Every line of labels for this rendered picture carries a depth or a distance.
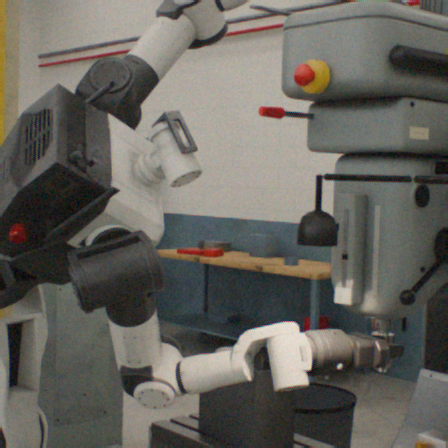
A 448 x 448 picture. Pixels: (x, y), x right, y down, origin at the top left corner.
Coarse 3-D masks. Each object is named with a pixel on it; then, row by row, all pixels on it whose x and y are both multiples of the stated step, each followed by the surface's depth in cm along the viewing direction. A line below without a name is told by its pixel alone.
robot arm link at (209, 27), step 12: (204, 0) 175; (216, 0) 178; (228, 0) 178; (240, 0) 178; (192, 12) 176; (204, 12) 176; (216, 12) 178; (204, 24) 178; (216, 24) 179; (204, 36) 180; (216, 36) 180
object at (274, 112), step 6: (264, 108) 155; (270, 108) 156; (276, 108) 157; (282, 108) 158; (264, 114) 155; (270, 114) 156; (276, 114) 157; (282, 114) 158; (288, 114) 159; (294, 114) 161; (300, 114) 162; (306, 114) 163; (312, 114) 164
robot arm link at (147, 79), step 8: (128, 56) 172; (136, 56) 172; (136, 64) 171; (144, 64) 171; (136, 72) 170; (144, 72) 171; (152, 72) 172; (136, 80) 170; (144, 80) 171; (152, 80) 172; (136, 88) 170; (144, 88) 171; (152, 88) 174; (128, 96) 166; (136, 96) 170; (144, 96) 172; (128, 104) 168; (136, 104) 171; (128, 112) 170; (136, 112) 173; (128, 120) 172
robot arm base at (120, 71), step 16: (96, 64) 166; (112, 64) 165; (128, 64) 166; (80, 80) 164; (96, 80) 164; (112, 80) 163; (128, 80) 164; (80, 96) 164; (112, 96) 163; (112, 112) 163
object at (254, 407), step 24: (240, 384) 188; (264, 384) 185; (216, 408) 196; (240, 408) 189; (264, 408) 186; (288, 408) 190; (216, 432) 196; (240, 432) 189; (264, 432) 186; (288, 432) 191
